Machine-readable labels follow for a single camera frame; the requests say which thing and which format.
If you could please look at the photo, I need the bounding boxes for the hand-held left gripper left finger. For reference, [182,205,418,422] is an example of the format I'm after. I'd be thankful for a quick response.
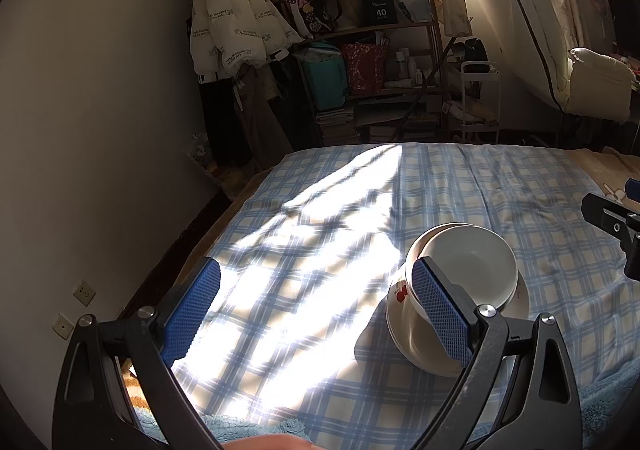
[50,256,223,450]

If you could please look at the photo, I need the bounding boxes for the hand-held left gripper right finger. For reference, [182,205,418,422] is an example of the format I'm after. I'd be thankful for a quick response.
[410,256,583,450]

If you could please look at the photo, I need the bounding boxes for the white cherry print plate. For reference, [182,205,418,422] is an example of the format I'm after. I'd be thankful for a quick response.
[386,275,531,377]

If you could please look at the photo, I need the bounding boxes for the small red patterned bowl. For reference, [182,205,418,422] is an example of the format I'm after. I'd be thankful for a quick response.
[404,225,519,316]

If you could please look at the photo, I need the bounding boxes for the person's left hand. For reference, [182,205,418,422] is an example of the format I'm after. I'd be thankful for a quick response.
[220,434,313,450]

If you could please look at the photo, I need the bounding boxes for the beige blanket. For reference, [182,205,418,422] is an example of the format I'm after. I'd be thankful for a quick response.
[570,146,640,203]

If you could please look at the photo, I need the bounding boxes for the orange patterned cloth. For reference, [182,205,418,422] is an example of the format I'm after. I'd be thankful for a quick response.
[122,367,148,411]

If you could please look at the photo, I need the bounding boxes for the white cushion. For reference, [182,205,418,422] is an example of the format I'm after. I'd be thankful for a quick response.
[565,47,633,123]

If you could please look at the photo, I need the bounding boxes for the blue plaid tablecloth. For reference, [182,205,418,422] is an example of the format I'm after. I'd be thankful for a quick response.
[170,142,640,450]

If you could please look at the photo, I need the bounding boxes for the white trolley cart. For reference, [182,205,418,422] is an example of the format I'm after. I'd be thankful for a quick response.
[446,61,502,143]

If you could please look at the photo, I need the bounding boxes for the clear plastic bag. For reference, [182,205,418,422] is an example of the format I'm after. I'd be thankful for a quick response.
[187,132,221,176]

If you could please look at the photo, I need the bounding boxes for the black hanging trousers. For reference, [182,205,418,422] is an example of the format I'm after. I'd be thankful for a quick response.
[197,75,253,166]

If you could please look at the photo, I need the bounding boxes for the brown hanging garment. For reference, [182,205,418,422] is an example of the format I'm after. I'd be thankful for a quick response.
[235,65,296,166]

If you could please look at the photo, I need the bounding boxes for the small black bag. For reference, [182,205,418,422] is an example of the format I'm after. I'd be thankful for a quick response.
[462,37,488,63]

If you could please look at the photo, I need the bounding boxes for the stack of books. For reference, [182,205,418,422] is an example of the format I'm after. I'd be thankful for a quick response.
[314,107,358,147]

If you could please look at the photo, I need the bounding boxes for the white duvet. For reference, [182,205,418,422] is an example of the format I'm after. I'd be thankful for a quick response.
[462,0,586,111]

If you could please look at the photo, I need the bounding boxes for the red bag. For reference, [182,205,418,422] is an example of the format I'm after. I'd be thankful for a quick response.
[341,44,388,95]

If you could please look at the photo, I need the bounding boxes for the teal bag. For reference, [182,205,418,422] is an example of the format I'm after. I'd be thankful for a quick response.
[297,44,348,112]

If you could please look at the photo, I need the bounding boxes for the wooden shelf unit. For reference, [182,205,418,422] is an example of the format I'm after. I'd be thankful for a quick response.
[285,0,451,146]

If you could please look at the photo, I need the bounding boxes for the black box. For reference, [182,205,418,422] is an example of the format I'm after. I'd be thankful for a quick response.
[361,0,400,26]

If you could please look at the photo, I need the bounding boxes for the white puffer jacket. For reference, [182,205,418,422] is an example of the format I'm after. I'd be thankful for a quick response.
[189,0,306,83]

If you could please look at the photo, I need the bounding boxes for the patterned tote bag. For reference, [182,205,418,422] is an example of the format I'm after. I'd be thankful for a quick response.
[277,0,336,38]

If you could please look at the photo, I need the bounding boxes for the wall socket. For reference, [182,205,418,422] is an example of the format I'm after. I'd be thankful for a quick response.
[72,280,97,307]
[53,312,75,341]

